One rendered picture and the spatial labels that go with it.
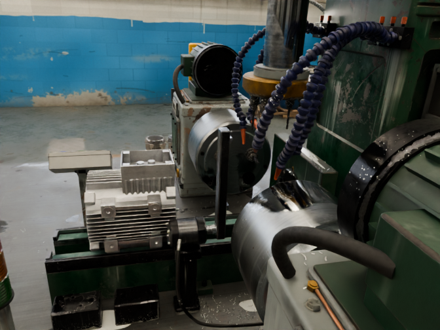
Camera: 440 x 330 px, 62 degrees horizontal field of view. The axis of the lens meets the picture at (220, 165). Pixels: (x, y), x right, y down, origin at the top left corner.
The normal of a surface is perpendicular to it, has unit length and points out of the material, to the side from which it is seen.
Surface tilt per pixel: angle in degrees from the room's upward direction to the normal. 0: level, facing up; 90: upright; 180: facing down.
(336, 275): 0
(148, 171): 90
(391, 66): 90
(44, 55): 90
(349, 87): 90
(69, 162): 58
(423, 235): 0
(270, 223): 43
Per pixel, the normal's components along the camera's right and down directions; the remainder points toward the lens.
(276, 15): -0.58, 0.29
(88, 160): 0.22, -0.17
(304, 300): 0.04, -0.92
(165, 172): 0.22, 0.38
